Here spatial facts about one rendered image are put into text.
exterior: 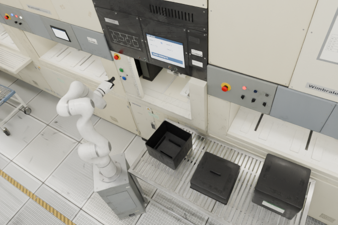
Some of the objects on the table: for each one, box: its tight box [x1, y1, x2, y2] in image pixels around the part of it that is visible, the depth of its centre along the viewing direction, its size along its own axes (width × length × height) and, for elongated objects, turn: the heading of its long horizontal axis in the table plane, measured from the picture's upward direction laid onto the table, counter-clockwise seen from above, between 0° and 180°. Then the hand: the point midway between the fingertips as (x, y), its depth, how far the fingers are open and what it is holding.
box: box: [251, 153, 311, 220], centre depth 178 cm, size 29×29×25 cm
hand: (112, 79), depth 221 cm, fingers closed
